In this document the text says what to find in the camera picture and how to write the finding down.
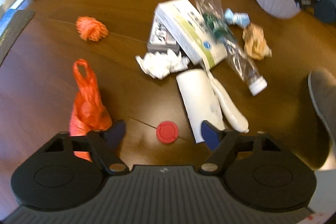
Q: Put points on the white lint roller handle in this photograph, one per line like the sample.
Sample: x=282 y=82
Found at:
x=232 y=114

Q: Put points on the clear plastic water bottle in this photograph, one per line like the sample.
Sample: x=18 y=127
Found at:
x=237 y=59

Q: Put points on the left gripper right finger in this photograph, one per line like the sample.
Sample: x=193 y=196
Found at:
x=222 y=145

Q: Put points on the small grey white box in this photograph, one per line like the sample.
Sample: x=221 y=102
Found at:
x=160 y=39

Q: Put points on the red round lid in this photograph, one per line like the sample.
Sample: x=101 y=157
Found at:
x=167 y=132

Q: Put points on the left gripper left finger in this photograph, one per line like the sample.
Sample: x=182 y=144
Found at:
x=103 y=147

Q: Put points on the grey shoe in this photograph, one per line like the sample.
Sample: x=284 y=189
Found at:
x=321 y=85

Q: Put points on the blue face mask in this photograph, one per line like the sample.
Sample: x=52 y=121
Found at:
x=240 y=19

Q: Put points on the orange knitted yarn ball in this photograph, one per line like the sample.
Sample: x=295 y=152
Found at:
x=91 y=29

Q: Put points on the brown paper wrapper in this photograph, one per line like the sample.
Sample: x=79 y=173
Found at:
x=255 y=45

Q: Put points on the grey door mat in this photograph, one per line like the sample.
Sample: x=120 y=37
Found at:
x=12 y=24

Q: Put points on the white green medicine box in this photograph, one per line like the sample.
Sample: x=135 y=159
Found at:
x=188 y=27

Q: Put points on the orange plastic bag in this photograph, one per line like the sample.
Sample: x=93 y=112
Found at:
x=88 y=112

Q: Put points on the white paper tube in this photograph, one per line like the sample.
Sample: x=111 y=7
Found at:
x=200 y=101

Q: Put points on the white tissue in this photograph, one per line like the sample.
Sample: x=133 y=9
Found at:
x=159 y=65

